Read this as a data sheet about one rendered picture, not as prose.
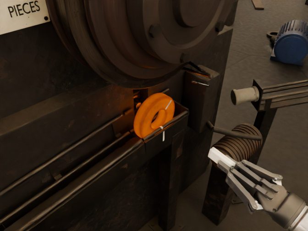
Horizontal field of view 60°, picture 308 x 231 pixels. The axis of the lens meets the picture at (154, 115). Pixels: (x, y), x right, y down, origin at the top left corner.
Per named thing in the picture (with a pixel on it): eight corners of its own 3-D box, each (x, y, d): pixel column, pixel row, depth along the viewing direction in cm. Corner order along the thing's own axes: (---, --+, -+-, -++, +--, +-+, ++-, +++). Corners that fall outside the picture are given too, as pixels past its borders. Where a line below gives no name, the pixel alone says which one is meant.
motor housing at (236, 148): (195, 214, 137) (209, 140, 103) (220, 189, 149) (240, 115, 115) (216, 233, 130) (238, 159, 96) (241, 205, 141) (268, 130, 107)
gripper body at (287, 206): (281, 237, 58) (244, 207, 63) (298, 212, 63) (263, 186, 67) (295, 222, 53) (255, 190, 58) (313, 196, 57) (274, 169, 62)
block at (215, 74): (178, 121, 108) (183, 69, 92) (191, 113, 112) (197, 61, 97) (199, 135, 102) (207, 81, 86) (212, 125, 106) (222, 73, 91)
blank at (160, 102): (149, 141, 90) (156, 146, 88) (124, 129, 77) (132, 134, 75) (173, 102, 90) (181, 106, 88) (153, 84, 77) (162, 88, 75)
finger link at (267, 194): (268, 204, 62) (266, 208, 61) (228, 173, 67) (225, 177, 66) (275, 195, 59) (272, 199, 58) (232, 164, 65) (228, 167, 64)
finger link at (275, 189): (277, 193, 60) (280, 189, 60) (235, 161, 65) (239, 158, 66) (270, 201, 62) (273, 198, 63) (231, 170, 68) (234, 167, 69)
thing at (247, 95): (229, 99, 107) (231, 86, 103) (251, 95, 107) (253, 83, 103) (235, 108, 102) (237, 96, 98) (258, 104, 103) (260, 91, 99)
